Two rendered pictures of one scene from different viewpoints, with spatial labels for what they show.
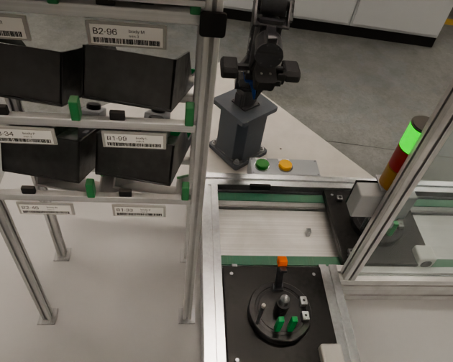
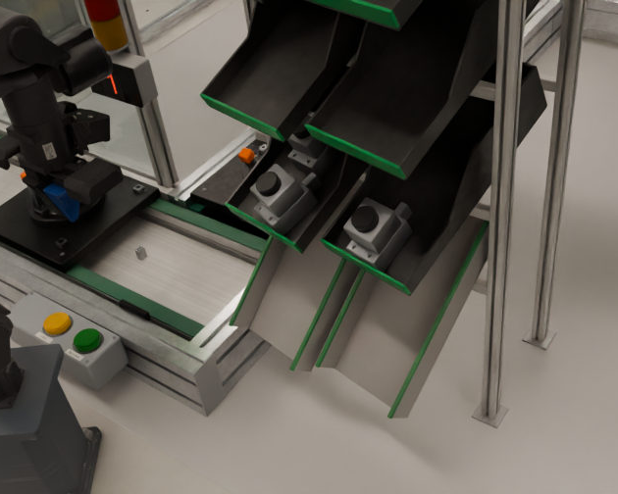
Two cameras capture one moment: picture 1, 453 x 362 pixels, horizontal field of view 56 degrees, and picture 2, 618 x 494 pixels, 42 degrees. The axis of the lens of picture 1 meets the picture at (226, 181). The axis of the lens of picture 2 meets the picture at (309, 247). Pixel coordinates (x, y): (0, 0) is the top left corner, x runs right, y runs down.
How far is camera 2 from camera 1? 1.44 m
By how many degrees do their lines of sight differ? 81
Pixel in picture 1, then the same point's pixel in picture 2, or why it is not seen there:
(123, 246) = not seen: hidden behind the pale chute
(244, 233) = (216, 290)
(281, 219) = (149, 286)
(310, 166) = (25, 309)
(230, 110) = (43, 383)
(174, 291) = not seen: hidden behind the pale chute
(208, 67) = not seen: outside the picture
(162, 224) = (306, 392)
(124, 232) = (374, 406)
